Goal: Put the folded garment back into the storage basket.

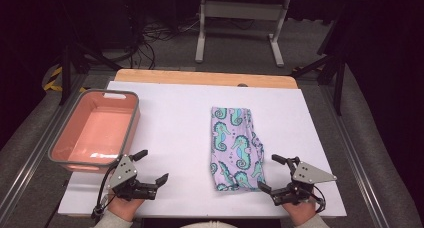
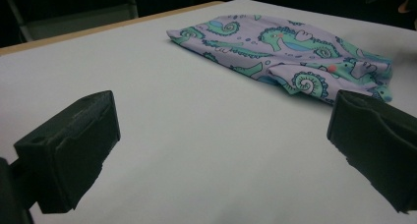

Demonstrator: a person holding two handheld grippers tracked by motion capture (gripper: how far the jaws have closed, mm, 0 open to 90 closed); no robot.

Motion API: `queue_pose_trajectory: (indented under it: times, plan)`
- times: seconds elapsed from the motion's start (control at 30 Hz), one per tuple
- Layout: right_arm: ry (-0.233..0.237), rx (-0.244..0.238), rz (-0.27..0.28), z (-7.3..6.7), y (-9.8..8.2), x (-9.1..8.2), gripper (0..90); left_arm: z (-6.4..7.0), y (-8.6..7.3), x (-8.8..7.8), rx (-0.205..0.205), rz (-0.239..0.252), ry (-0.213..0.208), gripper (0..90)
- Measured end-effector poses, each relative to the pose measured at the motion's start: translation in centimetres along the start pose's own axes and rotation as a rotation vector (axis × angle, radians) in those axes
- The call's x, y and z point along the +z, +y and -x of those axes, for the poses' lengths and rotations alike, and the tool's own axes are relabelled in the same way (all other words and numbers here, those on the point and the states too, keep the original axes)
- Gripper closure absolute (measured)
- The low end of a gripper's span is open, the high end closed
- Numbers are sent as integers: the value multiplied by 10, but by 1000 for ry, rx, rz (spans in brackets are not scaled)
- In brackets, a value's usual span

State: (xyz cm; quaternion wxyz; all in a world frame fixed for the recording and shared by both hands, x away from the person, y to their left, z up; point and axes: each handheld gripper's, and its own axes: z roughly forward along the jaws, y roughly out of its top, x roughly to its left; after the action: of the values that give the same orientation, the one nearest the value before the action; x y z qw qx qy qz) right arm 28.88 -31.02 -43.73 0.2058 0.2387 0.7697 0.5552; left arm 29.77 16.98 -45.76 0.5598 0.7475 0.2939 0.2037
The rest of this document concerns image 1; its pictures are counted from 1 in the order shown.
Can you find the white board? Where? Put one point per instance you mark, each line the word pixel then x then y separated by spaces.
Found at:
pixel 176 131

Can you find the person's right hand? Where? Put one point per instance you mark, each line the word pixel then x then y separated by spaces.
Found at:
pixel 300 212

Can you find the wooden table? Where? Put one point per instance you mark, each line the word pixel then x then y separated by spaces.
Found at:
pixel 200 77

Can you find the grey metal rail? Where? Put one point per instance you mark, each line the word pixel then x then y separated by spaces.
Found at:
pixel 36 154
pixel 358 158

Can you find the pink basin with grey rim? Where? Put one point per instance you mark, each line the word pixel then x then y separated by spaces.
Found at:
pixel 96 129

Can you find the purple seahorse print shorts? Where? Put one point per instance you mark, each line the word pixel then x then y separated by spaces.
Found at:
pixel 235 144

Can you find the yellow and black tape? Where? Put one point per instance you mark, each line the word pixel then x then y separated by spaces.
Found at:
pixel 52 81

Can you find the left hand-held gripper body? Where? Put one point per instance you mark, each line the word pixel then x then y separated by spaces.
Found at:
pixel 124 173

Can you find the person's left hand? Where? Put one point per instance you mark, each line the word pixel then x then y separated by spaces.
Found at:
pixel 125 208

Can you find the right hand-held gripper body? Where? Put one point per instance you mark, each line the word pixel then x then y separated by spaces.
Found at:
pixel 308 175

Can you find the black tripod stand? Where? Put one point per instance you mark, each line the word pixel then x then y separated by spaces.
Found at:
pixel 71 64
pixel 336 68

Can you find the grey metal stand frame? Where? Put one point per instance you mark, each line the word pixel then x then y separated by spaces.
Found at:
pixel 240 11

